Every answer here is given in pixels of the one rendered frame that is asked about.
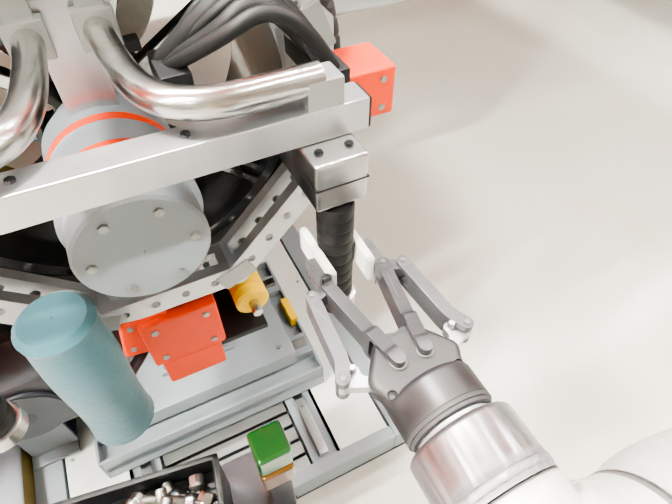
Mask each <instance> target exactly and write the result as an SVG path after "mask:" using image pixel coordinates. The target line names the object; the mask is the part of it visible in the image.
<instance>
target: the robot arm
mask: <svg viewBox="0 0 672 504"><path fill-rule="evenodd" d="M299 230H300V243H301V249H302V251H303V252H304V254H305V255H306V257H307V259H308V260H306V273H307V276H308V277H309V279H310V281H311V282H312V284H313V286H314V287H315V290H311V291H308V292H307V293H306V295H305V298H306V311H307V314H308V317H309V319H310V321H311V323H312V326H313V328H314V330H315V332H316V334H317V337H318V339H319V341H320V343H321V345H322V348H323V350H324V352H325V354H326V356H327V359H328V361H329V363H330V365H331V368H332V370H333V372H334V374H335V392H336V396H337V397H338V398H339V399H342V400H344V399H347V398H348V397H349V396H350V393H369V394H370V396H371V397H372V398H374V399H375V400H377V401H378V402H380V403H381V404H382V405H383V406H384V408H385V409H386V411H387V413H388V415H389V416H390V418H391V420H392V422H393V423H394V425H395V427H396V428H397V430H398V432H399V433H400V435H401V437H402V438H403V440H404V442H405V443H406V445H407V447H408V449H409V450H410V451H411V452H414V453H415V455H414V457H413V458H412V461H411V466H410V469H411V472H412V474H413V476H414V478H415V479H416V481H417V483H418V484H419V486H420V488H421V490H422V491H423V493H424V495H425V497H426V498H427V500H428V502H429V504H672V428H670V429H667V430H664V431H661V432H659V433H656V434H654V435H651V436H649V437H646V438H644V439H642V440H640V441H638V442H636V443H634V444H632V445H630V446H628V447H626V448H624V449H623V450H621V451H620V452H618V453H616V454H615V455H613V456H612V457H610V458H609V459H608V460H606V461H605V462H604V463H603V464H602V465H601V466H600V468H599V469H598V470H597V471H595V472H594V473H592V474H591V475H589V476H587V477H585V478H581V479H574V480H570V479H569V478H568V477H567V476H566V475H565V474H564V473H563V471H562V470H561V469H560V468H559V467H558V466H557V465H556V463H555V462H554V458H553V457H552V456H551V455H550V453H549V452H548V451H546V450H545V449H544V448H543V446H542V445H541V444H540V443H539V441H538V440H537V439H536V437H535V436H534V435H533V433H532V432H531V431H530V430H529V428H528V427H527V426H526V424H525V423H524V422H523V421H522V419H521V418H520V417H519V415H518V414H517V413H516V411H515V410H514V409H513V408H512V406H511V405H510V404H508V403H507V402H501V401H496V402H492V396H491V394H490V393H489V392H488V390H487V389H486V388H485V386H484V385H483V384H482V382H481V381H480V380H479V378H478V377H477V376H476V374H475V373H474V372H473V370H472V369H471V368H470V366H469V365H468V364H466V363H465V362H464V361H463V360H462V357H461V353H460V348H459V347H460V345H461V344H462V343H466V342H467V341H468V340H469V337H470V334H471V331H472V328H473V326H474V321H473V319H471V318H470V317H468V316H467V315H465V314H463V313H462V312H460V311H458V310H457V309H455V308H454V307H453V306H452V305H451V304H450V303H449V302H448V301H447V300H446V299H445V298H444V297H443V295H442V294H441V293H440V292H439V291H438V290H437V289H436V288H435V287H434V286H433V284H432V283H431V282H430V281H429V280H428V279H427V278H426V277H425V276H424V275H423V274H422V272H421V271H420V270H419V269H418V268H417V267H416V266H415V265H414V264H413V263H412V261H411V260H410V259H409V258H408V257H407V256H404V255H400V256H398V257H397V259H388V258H386V257H384V256H383V255H382V254H381V252H380V251H379V250H378V248H377V247H376V245H375V244H374V243H373V241H372V240H371V239H369V238H365V239H363V240H362V239H361V238H360V236H359V235H358V233H357V232H356V231H355V229H354V243H353V259H354V261H355V262H356V264H357V265H358V267H359V268H360V270H361V271H362V273H363V274H364V276H365V277H366V279H368V280H369V279H372V278H373V277H374V274H375V284H376V281H377V283H378V285H379V287H380V290H381V292H382V294H383V296H384V299H385V301H386V303H387V305H388V307H389V310H390V312H391V314H392V316H393V319H394V321H395V323H396V325H397V327H398V330H397V331H396V332H392V333H387V334H385V333H384V332H383V331H382V330H381V329H380V328H379V327H378V326H377V325H373V324H372V323H371V322H370V321H369V320H368V318H367V317H366V316H365V315H364V314H363V313H362V312H361V311H360V310H359V309H358V308H357V307H356V306H355V304H354V303H353V302H352V301H351V300H350V299H349V298H348V297H347V296H346V295H345V294H344V293H343V292H342V291H341V289H340V288H339V287H338V286H337V273H336V271H335V270H334V268H333V267H332V265H331V264H330V262H329V261H328V259H327V258H326V256H325V255H324V253H323V252H322V250H321V249H320V248H319V247H318V245H317V242H316V241H315V239H314V238H313V236H312V235H311V233H310V232H309V230H308V229H307V227H302V228H300V229H299ZM401 285H402V286H401ZM402 287H403V288H404V289H405V290H406V291H407V292H408V294H409V295H410V296H411V297H412V298H413V299H414V301H415V302H416V303H417V304H418V305H419V306H420V308H421V309H422V310H423V311H424V312H425V313H426V314H427V316H428V317H429V318H430V319H431V320H432V321H433V323H434V324H435V325H436V326H437V327H438V328H439V329H440V330H441V331H442V334H443V335H444V336H442V335H439V334H437V333H434V332H432V331H430V330H427V329H425V328H424V326H423V324H422V322H421V320H420V318H419V316H418V314H417V312H416V311H414V310H413V308H412V306H411V304H410V302H409V300H408V298H407V296H406V294H405V292H404V290H403V288H402ZM325 306H326V307H327V308H328V310H329V311H330V312H331V313H332V314H333V315H334V316H335V318H336V319H337V320H338V321H339V322H340V323H341V324H342V325H343V327H344V328H345V329H346V330H347V331H348V332H349V333H350V335H351V336H352V337H353V338H354V339H355V340H356V341H357V343H358V344H359V345H360V346H361V347H362V349H363V352H364V353H365V355H366V356H367V357H368V358H369V359H370V366H369V374H368V376H364V375H362V374H361V373H360V371H359V368H358V367H357V366H355V365H354V364H350V363H349V358H348V354H347V352H346V350H345V348H344V346H343V343H342V341H341V339H340V337H339V335H338V333H337V331H336V329H335V327H334V325H333V323H332V321H331V319H330V317H329V315H328V313H327V311H326V308H325Z"/></svg>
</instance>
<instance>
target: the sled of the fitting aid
mask: <svg viewBox="0 0 672 504"><path fill-rule="evenodd" d="M256 269H257V272H258V274H259V276H260V278H261V280H262V282H263V284H264V286H265V288H266V290H267V292H268V294H269V299H270V301H271V303H272V305H273V307H274V309H275V311H276V313H277V315H278V317H279V319H280V321H281V323H282V325H283V327H284V329H285V331H286V333H287V335H288V337H289V339H290V341H291V343H292V345H293V347H294V349H295V351H296V356H297V362H296V363H293V364H291V365H289V366H286V367H284V368H282V369H279V370H277V371H275V372H272V373H270V374H268V375H265V376H263V377H261V378H259V379H256V380H254V381H252V382H249V383H247V384H245V385H242V386H240V387H238V388H235V389H233V390H231V391H228V392H226V393H224V394H221V395H219V396H217V397H214V398H212V399H210V400H207V401H205V402H203V403H200V404H198V405H196V406H193V407H191V408H189V409H186V410H184V411H182V412H179V413H177V414H175V415H173V416H170V417H168V418H166V419H163V420H161V421H159V422H156V423H154V424H152V425H149V427H148V428H147V430H146V431H145V432H144V433H143V434H142V435H141V436H139V437H138V438H137V439H135V440H134V441H132V442H130V443H127V444H124V445H120V446H109V445H105V444H103V443H101V442H100V441H98V440H97V439H96V437H95V436H94V435H93V433H92V436H93V441H94V447H95V453H96V459H97V464H98V467H99V468H100V469H101V470H102V471H103V472H104V473H105V474H106V475H107V476H108V477H109V478H113V477H115V476H117V475H120V474H122V473H124V472H126V471H128V470H131V469H133V468H135V467H137V466H140V465H142V464H144V463H146V462H148V461H151V460H153V459H155V458H157V457H160V456H162V455H164V454H166V453H168V452H171V451H173V450H175V449H177V448H179V447H182V446H184V445H186V444H188V443H191V442H193V441H195V440H197V439H199V438H202V437H204V436H206V435H208V434H210V433H213V432H215V431H217V430H219V429H222V428H224V427H226V426H228V425H230V424H233V423H235V422H237V421H239V420H242V419H244V418H246V417H248V416H250V415H253V414H255V413H257V412H259V411H261V410H264V409H266V408H268V407H270V406H273V405H275V404H277V403H279V402H281V401H284V400H286V399H288V398H290V397H293V396H295V395H297V394H299V393H301V392H304V391H306V390H308V389H310V388H312V387H315V386H317V385H319V384H321V383H324V369H323V365H322V363H321V361H320V359H319V357H318V355H317V354H316V352H315V350H314V348H313V346H312V344H311V342H310V340H309V339H308V337H307V335H306V333H305V331H304V329H303V327H302V326H301V324H300V322H299V320H298V317H297V315H296V313H295V311H294V309H293V307H292V305H291V304H290V302H289V300H288V298H287V297H286V296H285V294H284V292H283V290H282V288H281V286H280V284H279V283H278V281H277V279H276V277H275V275H274V273H273V271H272V269H271V268H270V266H269V264H268V262H267V261H265V262H262V263H259V265H258V266H257V267H256Z"/></svg>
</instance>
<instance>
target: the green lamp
mask: <svg viewBox="0 0 672 504"><path fill-rule="evenodd" d="M247 441H248V444H249V447H250V450H251V452H252V455H253V458H254V460H255V463H256V466H257V468H258V471H259V473H260V475H261V476H266V475H268V474H270V473H272V472H274V471H276V470H278V469H280V468H282V467H284V466H286V465H288V464H290V463H291V462H292V461H293V455H292V449H291V446H290V443H289V441H288V439H287V436H286V434H285V432H284V429H283V427H282V425H281V423H280V422H279V421H278V420H275V421H273V422H270V423H268V424H266V425H264V426H262V427H260V428H257V429H255V430H253V431H251V432H249V433H248V434H247Z"/></svg>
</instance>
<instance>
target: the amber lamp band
mask: <svg viewBox="0 0 672 504"><path fill-rule="evenodd" d="M258 473H259V471H258ZM259 475H260V473H259ZM295 475H296V472H295V466H294V462H293V461H292V462H291V463H290V464H288V465H286V466H284V467H282V468H280V469H278V470H276V471H274V472H272V473H270V474H268V475H266V476H261V475H260V478H261V481H262V483H263V486H264V488H265V490H271V489H273V488H275V487H277V486H279V485H281V484H283V483H285V482H287V481H289V480H291V479H293V478H294V477H295Z"/></svg>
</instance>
